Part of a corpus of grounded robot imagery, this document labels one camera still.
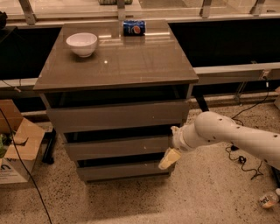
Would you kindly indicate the grey bottom drawer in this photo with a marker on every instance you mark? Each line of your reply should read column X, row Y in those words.
column 123, row 171

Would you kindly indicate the black stand leg left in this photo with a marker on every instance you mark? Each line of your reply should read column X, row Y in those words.
column 48, row 142

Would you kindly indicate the black stand leg right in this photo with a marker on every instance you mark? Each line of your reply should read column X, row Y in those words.
column 276, row 174

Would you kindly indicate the brown cardboard box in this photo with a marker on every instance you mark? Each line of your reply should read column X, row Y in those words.
column 20, row 144

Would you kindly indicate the clear plastic drink bottle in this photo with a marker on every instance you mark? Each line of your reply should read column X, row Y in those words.
column 269, row 199

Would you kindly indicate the blue Pepsi can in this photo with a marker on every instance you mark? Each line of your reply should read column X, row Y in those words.
column 133, row 27

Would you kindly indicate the black stand leg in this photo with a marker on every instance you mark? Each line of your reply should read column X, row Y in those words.
column 276, row 174
column 48, row 142

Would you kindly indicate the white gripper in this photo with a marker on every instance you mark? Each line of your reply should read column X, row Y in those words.
column 178, row 140

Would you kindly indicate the metal window railing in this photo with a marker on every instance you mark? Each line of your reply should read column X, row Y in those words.
column 237, row 39

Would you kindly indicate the grey top drawer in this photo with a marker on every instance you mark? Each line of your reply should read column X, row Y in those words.
column 66, row 120

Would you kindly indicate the grey drawer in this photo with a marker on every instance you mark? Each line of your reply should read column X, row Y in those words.
column 118, row 147
column 66, row 120
column 123, row 171

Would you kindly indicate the white ceramic bowl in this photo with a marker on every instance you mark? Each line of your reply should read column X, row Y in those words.
column 82, row 44

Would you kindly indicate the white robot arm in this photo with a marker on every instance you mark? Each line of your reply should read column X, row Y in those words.
column 211, row 128

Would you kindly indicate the grey drawer cabinet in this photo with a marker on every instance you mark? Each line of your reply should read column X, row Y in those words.
column 121, row 70

